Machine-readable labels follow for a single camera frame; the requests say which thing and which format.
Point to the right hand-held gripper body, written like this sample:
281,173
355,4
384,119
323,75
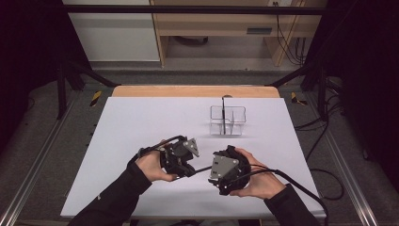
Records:
229,168

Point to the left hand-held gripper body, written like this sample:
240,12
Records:
177,153

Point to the clear plastic organizer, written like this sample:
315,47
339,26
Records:
228,121

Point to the person's left hand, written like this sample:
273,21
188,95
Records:
153,166

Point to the person's right hand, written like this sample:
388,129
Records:
263,179

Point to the white table mat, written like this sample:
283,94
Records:
141,125

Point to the yellow black floor tape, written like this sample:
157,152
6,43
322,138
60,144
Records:
96,98
296,99

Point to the office chair base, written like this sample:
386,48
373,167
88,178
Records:
190,40

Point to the black metal stand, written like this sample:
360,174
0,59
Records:
320,84
62,88

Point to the grey desk label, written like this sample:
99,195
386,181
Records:
259,30

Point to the beige wooden desk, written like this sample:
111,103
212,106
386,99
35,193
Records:
219,22

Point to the white cabinet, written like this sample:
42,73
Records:
116,34

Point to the black overhead bar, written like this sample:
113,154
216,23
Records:
194,9

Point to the black curtain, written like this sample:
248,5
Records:
367,62
28,62

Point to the aluminium floor rail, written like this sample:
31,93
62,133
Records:
348,169
34,169

